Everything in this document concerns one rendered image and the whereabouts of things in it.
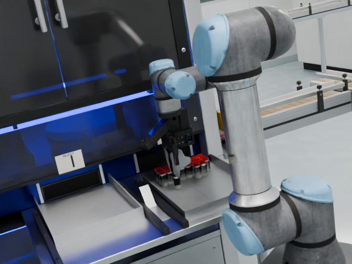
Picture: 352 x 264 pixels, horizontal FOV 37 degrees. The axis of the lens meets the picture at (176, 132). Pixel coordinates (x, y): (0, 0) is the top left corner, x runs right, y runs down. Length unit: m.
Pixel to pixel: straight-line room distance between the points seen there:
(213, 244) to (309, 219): 0.80
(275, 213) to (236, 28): 0.41
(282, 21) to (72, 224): 0.86
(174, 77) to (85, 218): 0.50
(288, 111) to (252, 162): 1.01
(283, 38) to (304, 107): 1.08
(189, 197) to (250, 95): 0.57
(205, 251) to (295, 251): 0.73
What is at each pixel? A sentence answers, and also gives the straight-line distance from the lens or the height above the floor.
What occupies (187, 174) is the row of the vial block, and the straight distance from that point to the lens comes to 1.71.
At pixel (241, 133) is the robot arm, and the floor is 1.19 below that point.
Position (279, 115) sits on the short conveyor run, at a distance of 2.10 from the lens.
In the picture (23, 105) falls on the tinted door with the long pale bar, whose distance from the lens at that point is 1.62.
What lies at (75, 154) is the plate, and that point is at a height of 1.04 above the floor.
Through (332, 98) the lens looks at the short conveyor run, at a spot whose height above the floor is 0.92.
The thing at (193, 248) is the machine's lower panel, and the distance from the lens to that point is 1.95.
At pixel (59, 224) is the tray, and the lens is 1.60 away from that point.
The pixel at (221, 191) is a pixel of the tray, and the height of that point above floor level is 0.88.
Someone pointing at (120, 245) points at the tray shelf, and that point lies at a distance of 1.40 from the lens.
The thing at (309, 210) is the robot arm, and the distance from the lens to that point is 1.22.
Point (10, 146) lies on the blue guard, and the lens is 1.63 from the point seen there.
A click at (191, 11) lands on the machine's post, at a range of 1.74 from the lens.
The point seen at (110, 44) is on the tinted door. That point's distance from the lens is 1.66.
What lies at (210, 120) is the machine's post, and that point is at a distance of 1.82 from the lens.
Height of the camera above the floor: 1.54
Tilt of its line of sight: 17 degrees down
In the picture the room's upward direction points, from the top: 10 degrees counter-clockwise
